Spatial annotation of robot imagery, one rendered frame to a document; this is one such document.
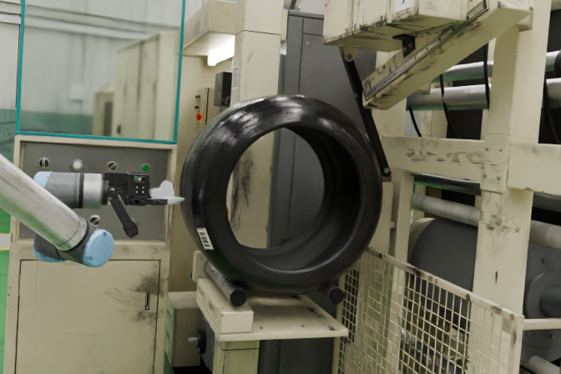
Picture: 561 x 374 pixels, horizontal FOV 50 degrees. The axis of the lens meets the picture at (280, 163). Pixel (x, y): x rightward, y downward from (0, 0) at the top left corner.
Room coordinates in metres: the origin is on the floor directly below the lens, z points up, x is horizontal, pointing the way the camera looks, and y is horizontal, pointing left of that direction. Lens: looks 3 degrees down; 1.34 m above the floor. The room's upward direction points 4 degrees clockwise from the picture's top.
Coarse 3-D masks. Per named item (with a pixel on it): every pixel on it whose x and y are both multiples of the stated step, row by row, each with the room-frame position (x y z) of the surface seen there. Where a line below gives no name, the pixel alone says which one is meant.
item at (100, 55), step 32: (32, 0) 2.06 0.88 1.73; (64, 0) 2.09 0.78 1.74; (96, 0) 2.13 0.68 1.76; (128, 0) 2.16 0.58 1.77; (160, 0) 2.19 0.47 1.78; (32, 32) 2.06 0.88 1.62; (64, 32) 2.10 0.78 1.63; (96, 32) 2.13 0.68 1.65; (128, 32) 2.16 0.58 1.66; (160, 32) 2.20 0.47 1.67; (32, 64) 2.06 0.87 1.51; (64, 64) 2.10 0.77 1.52; (96, 64) 2.13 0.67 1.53; (128, 64) 2.16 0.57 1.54; (160, 64) 2.20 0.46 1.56; (32, 96) 2.07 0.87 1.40; (64, 96) 2.10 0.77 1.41; (96, 96) 2.13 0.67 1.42; (128, 96) 2.17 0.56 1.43; (160, 96) 2.20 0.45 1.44; (32, 128) 2.07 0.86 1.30; (64, 128) 2.10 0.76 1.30; (96, 128) 2.13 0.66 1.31; (128, 128) 2.17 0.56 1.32; (160, 128) 2.20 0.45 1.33
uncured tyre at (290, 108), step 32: (288, 96) 1.62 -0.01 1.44; (224, 128) 1.56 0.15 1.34; (256, 128) 1.55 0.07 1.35; (288, 128) 1.86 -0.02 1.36; (320, 128) 1.60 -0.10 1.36; (352, 128) 1.65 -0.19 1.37; (192, 160) 1.61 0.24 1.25; (224, 160) 1.53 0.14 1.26; (320, 160) 1.91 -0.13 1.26; (352, 160) 1.65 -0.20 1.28; (192, 192) 1.55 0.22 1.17; (224, 192) 1.52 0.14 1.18; (352, 192) 1.88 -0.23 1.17; (192, 224) 1.56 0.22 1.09; (224, 224) 1.53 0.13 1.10; (320, 224) 1.90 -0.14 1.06; (352, 224) 1.82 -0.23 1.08; (224, 256) 1.54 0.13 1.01; (256, 256) 1.83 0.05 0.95; (288, 256) 1.86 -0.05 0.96; (320, 256) 1.84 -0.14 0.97; (352, 256) 1.65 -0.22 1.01; (256, 288) 1.59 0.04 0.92; (288, 288) 1.59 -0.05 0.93; (320, 288) 1.66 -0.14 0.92
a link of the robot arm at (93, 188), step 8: (88, 176) 1.51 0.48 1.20; (96, 176) 1.52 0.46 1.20; (88, 184) 1.50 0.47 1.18; (96, 184) 1.50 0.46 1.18; (88, 192) 1.49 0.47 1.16; (96, 192) 1.50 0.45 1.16; (88, 200) 1.50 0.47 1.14; (96, 200) 1.50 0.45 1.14; (88, 208) 1.52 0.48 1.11; (96, 208) 1.52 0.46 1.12
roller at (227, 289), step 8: (208, 264) 1.86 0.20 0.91; (208, 272) 1.83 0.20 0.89; (216, 272) 1.75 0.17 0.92; (216, 280) 1.71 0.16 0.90; (224, 280) 1.66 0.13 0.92; (224, 288) 1.62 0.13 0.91; (232, 288) 1.58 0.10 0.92; (240, 288) 1.58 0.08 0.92; (232, 296) 1.55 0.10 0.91; (240, 296) 1.55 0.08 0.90; (232, 304) 1.55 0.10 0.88; (240, 304) 1.55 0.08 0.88
